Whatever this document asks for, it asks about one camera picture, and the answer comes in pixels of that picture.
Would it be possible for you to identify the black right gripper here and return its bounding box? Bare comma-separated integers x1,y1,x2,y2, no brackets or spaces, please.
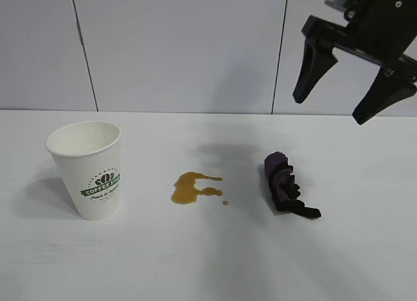
292,0,417,126

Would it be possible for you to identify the purple and black cloth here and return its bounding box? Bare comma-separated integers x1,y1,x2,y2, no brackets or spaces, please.
259,150,323,220

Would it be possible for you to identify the white paper coffee cup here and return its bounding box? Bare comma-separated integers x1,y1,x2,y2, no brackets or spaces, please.
45,121,122,222

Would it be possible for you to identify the brown coffee spill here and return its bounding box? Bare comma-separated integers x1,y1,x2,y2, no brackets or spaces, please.
169,171,230,207

